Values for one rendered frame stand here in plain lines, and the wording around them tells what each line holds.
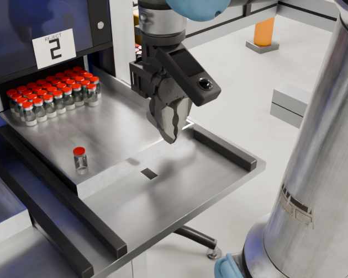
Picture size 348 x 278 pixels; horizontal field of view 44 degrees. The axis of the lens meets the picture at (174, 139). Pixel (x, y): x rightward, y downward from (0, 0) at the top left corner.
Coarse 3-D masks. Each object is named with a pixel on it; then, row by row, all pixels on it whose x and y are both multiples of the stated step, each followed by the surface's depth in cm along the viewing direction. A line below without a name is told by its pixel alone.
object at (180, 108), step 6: (174, 102) 76; (180, 102) 75; (186, 102) 76; (174, 108) 76; (180, 108) 76; (186, 108) 77; (174, 114) 77; (180, 114) 76; (186, 114) 77; (174, 120) 78; (180, 120) 77; (174, 126) 78; (180, 126) 78; (174, 132) 79; (180, 132) 78
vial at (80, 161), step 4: (76, 156) 73; (80, 156) 73; (84, 156) 74; (76, 160) 74; (80, 160) 74; (84, 160) 74; (76, 164) 74; (80, 164) 74; (84, 164) 74; (76, 168) 75; (80, 168) 75; (84, 168) 75; (76, 172) 76; (80, 172) 75; (84, 172) 75
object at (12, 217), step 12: (0, 180) 69; (0, 192) 72; (12, 192) 67; (0, 204) 70; (12, 204) 69; (0, 216) 68; (12, 216) 63; (24, 216) 64; (0, 228) 62; (12, 228) 64; (24, 228) 66; (0, 240) 63
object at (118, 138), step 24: (96, 72) 103; (120, 96) 98; (0, 120) 86; (48, 120) 90; (72, 120) 90; (96, 120) 90; (120, 120) 90; (144, 120) 90; (24, 144) 80; (48, 144) 83; (72, 144) 83; (96, 144) 83; (120, 144) 83; (144, 144) 83; (168, 144) 80; (72, 168) 77; (96, 168) 77; (120, 168) 74
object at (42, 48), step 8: (64, 32) 85; (32, 40) 81; (40, 40) 82; (48, 40) 83; (64, 40) 86; (72, 40) 87; (40, 48) 83; (48, 48) 84; (64, 48) 86; (72, 48) 88; (40, 56) 84; (48, 56) 85; (64, 56) 87; (72, 56) 89; (40, 64) 84; (48, 64) 86
